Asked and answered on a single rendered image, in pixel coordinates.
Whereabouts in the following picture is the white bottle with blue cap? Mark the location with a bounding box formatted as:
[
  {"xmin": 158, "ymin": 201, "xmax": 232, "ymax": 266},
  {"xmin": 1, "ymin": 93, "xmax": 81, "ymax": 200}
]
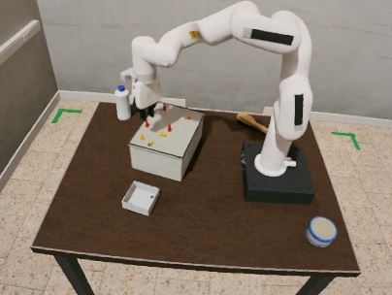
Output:
[{"xmin": 114, "ymin": 85, "xmax": 131, "ymax": 120}]

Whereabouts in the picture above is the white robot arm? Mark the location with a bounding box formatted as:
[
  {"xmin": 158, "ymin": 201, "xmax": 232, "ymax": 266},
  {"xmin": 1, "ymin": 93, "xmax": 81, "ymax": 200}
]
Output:
[{"xmin": 120, "ymin": 1, "xmax": 312, "ymax": 177}]

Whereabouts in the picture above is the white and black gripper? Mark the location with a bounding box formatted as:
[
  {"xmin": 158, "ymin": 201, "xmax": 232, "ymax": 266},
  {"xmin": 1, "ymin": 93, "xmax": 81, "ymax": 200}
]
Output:
[{"xmin": 131, "ymin": 75, "xmax": 161, "ymax": 122}]

